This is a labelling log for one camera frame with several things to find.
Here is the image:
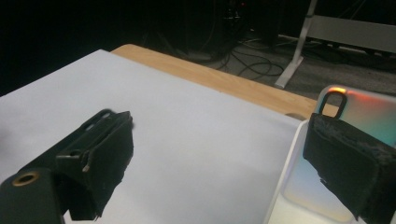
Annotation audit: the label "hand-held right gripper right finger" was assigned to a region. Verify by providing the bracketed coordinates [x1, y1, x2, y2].
[303, 112, 396, 224]

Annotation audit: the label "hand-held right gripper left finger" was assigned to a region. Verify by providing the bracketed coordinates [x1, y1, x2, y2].
[18, 108, 135, 221]

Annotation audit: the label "iridescent blue phone case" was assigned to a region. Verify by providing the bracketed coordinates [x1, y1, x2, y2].
[281, 85, 396, 223]

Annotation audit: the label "white plastic tray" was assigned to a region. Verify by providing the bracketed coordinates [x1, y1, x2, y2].
[263, 119, 396, 224]

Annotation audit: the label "white table mat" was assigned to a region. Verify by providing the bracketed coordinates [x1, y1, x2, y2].
[0, 49, 303, 224]

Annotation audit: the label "white metal desk frame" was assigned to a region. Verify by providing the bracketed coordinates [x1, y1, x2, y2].
[275, 0, 396, 90]

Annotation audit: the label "black floor cables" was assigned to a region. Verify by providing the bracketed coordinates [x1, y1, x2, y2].
[199, 27, 286, 80]

